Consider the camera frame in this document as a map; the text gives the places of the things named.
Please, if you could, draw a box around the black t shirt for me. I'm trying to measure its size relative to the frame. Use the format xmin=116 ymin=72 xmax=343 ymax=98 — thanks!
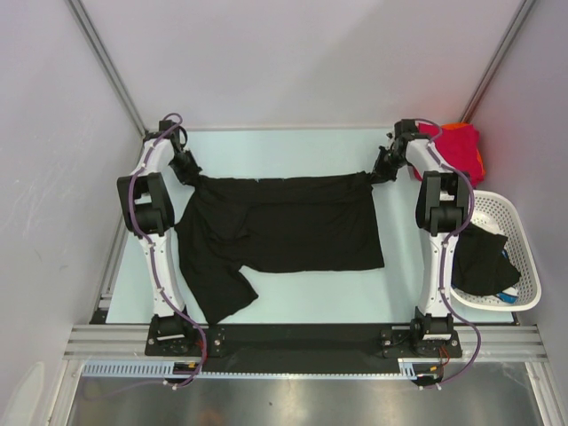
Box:
xmin=452 ymin=224 xmax=521 ymax=296
xmin=175 ymin=171 xmax=385 ymax=325

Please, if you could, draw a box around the white plastic laundry basket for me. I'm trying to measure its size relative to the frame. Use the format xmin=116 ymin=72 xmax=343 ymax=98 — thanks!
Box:
xmin=451 ymin=190 xmax=542 ymax=312

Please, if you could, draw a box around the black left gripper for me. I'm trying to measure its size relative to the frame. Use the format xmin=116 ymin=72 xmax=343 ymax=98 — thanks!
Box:
xmin=169 ymin=149 xmax=204 ymax=189

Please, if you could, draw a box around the right aluminium corner post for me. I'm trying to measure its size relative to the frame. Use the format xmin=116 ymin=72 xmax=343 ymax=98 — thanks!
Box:
xmin=460 ymin=0 xmax=540 ymax=122

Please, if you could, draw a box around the blue white garment in basket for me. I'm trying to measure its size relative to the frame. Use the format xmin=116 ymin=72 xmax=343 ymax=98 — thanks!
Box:
xmin=495 ymin=249 xmax=521 ymax=304

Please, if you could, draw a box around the white slotted cable duct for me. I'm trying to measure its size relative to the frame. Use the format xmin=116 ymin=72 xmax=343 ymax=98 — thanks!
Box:
xmin=82 ymin=359 xmax=209 ymax=379

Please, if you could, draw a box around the folded red t shirt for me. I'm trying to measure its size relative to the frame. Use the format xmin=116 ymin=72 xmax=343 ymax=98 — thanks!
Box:
xmin=410 ymin=122 xmax=484 ymax=187

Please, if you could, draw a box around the aluminium corner post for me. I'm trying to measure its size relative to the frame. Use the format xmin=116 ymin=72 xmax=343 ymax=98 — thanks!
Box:
xmin=64 ymin=0 xmax=147 ymax=136
xmin=460 ymin=0 xmax=540 ymax=122

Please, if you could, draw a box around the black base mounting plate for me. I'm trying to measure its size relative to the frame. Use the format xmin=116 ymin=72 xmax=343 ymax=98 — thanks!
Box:
xmin=145 ymin=324 xmax=462 ymax=375

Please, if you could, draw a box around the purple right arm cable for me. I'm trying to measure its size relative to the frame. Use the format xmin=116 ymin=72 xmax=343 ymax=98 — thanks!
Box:
xmin=412 ymin=118 xmax=484 ymax=391

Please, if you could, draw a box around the left aluminium corner post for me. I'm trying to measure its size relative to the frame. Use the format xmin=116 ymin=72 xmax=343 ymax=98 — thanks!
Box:
xmin=64 ymin=0 xmax=147 ymax=136

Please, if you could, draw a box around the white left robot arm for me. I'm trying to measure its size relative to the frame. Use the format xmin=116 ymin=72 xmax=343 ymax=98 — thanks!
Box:
xmin=116 ymin=113 xmax=204 ymax=357

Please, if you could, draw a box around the black t shirt in basket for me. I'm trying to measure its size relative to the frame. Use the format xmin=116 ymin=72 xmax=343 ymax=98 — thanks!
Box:
xmin=452 ymin=224 xmax=521 ymax=296

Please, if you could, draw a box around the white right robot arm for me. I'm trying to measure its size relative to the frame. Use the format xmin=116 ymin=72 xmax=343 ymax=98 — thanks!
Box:
xmin=372 ymin=119 xmax=475 ymax=358

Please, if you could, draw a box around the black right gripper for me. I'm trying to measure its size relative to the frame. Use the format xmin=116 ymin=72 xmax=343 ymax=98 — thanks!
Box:
xmin=367 ymin=146 xmax=410 ymax=185

